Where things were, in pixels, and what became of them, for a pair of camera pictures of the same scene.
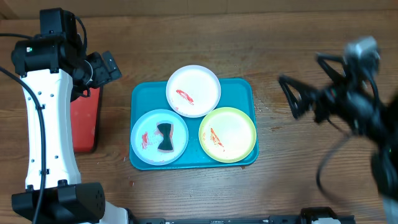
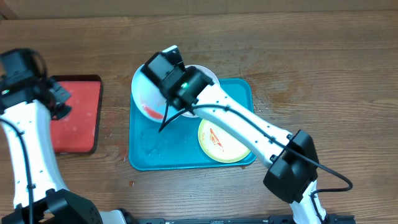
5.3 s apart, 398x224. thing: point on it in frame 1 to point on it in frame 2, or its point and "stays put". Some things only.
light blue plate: (145, 137) to (148, 96)
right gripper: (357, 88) to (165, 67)
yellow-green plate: (227, 135) stays put
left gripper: (103, 73) to (64, 94)
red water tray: (83, 118) stays put
